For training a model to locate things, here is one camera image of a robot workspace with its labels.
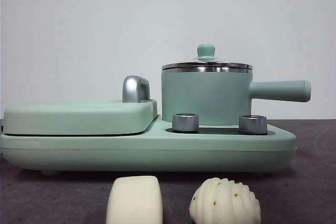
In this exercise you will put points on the glass lid with green knob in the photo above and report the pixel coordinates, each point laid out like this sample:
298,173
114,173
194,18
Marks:
206,51

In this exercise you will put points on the white rectangular steamed bun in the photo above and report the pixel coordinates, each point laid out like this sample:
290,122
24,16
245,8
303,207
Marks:
134,200

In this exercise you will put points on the white ridged bun green specks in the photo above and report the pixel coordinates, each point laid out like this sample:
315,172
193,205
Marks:
223,203

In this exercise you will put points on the silver control knob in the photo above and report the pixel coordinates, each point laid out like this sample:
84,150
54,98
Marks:
252,124
185,123

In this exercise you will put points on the green breakfast maker base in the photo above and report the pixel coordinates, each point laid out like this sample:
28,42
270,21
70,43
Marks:
157,150

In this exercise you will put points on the green griddle cover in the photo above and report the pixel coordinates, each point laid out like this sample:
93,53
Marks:
78,116

